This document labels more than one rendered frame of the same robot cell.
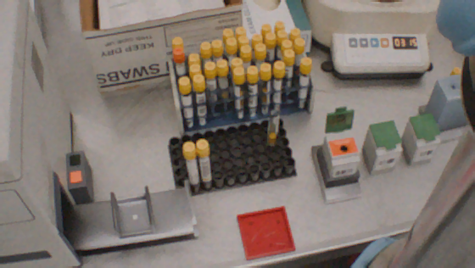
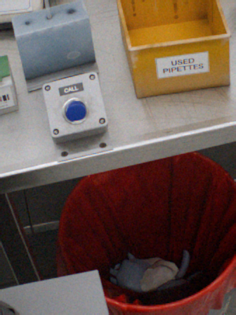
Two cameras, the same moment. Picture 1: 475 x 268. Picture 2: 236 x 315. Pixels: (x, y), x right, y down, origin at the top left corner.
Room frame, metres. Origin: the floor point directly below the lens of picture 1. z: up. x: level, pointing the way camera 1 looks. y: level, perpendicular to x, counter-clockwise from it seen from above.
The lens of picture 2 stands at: (-0.30, -0.49, 1.74)
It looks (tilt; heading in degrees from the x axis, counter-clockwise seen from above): 53 degrees down; 6
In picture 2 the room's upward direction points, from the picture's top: 9 degrees counter-clockwise
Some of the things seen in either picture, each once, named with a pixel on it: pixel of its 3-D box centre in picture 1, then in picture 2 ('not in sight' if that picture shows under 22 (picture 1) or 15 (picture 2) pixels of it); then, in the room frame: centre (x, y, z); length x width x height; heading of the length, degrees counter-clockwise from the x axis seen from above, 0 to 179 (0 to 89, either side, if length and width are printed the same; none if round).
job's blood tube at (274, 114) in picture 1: (272, 133); not in sight; (0.45, -0.05, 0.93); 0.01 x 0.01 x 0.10; 11
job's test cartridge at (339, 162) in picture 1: (339, 157); not in sight; (0.41, -0.14, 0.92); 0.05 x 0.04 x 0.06; 9
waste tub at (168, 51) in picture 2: not in sight; (172, 34); (0.50, -0.51, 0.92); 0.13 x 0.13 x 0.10; 7
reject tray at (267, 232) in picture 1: (265, 232); not in sight; (0.32, -0.04, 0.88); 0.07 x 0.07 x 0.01; 10
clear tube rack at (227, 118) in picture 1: (241, 85); not in sight; (0.55, -0.01, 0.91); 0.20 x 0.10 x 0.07; 100
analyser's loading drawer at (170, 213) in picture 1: (118, 218); not in sight; (0.32, 0.16, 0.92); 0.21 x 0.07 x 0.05; 100
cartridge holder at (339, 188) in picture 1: (337, 167); not in sight; (0.41, -0.14, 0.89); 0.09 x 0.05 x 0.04; 9
